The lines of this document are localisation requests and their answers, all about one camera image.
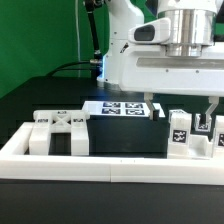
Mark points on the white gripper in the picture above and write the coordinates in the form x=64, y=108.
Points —
x=146, y=68

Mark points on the white chair seat part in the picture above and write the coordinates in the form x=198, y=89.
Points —
x=200, y=147

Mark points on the white chair back part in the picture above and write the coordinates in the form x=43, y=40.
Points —
x=49, y=122

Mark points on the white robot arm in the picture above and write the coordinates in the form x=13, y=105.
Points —
x=177, y=53

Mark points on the white tagged cube far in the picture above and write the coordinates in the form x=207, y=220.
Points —
x=200, y=125

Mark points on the white marker sheet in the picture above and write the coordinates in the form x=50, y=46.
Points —
x=112, y=108

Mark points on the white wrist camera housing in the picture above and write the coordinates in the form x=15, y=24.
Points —
x=155, y=32

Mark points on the white U-shaped obstacle frame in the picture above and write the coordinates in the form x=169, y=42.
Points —
x=16, y=164

